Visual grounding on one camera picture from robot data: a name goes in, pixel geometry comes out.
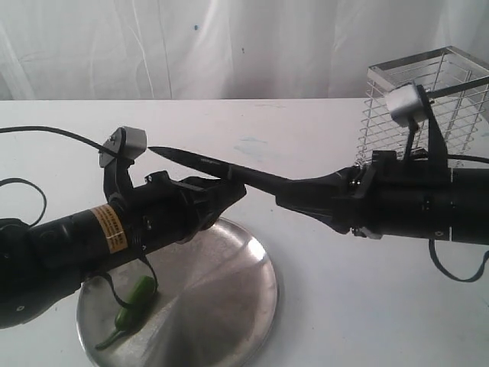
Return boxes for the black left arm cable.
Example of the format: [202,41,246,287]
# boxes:
[0,125,160,307]

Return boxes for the green chili pepper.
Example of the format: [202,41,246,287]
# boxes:
[95,275,157,350]

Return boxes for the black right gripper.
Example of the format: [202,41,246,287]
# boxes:
[228,151,452,240]

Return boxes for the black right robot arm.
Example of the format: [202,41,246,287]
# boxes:
[225,151,488,245]

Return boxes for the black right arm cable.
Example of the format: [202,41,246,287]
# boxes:
[404,118,489,283]

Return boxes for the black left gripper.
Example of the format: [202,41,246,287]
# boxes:
[131,171,246,248]

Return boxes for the wire mesh utensil holder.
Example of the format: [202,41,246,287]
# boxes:
[356,46,488,164]

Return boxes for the black knife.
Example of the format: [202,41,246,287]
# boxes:
[148,146,288,187]

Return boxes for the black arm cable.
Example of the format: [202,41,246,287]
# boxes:
[404,118,489,283]
[0,125,160,307]

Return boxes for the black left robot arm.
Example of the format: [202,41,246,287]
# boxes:
[1,171,246,329]

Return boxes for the round steel plate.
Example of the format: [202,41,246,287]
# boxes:
[76,219,279,366]

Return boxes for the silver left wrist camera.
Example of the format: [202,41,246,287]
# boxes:
[99,126,147,168]

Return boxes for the white backdrop curtain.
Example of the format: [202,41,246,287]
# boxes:
[1,1,488,100]

